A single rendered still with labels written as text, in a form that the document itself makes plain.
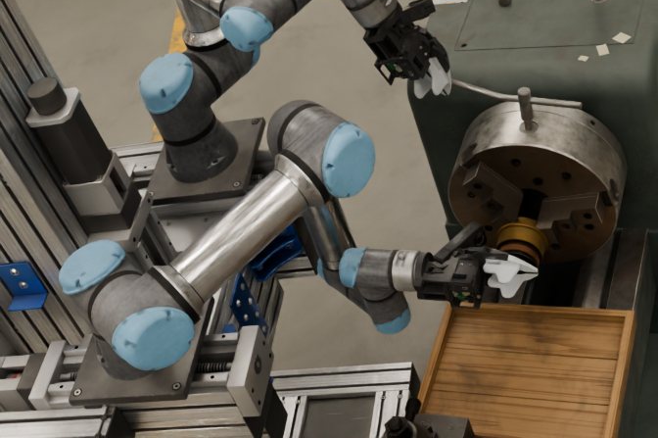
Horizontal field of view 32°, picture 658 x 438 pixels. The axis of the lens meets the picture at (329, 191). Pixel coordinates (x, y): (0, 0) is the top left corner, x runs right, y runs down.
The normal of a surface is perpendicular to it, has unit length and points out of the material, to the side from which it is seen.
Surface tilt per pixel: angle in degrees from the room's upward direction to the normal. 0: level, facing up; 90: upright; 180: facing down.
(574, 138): 36
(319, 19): 0
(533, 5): 0
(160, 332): 91
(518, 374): 0
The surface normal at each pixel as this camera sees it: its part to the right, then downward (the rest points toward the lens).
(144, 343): 0.49, 0.48
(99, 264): -0.36, -0.76
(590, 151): 0.51, -0.45
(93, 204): -0.15, 0.69
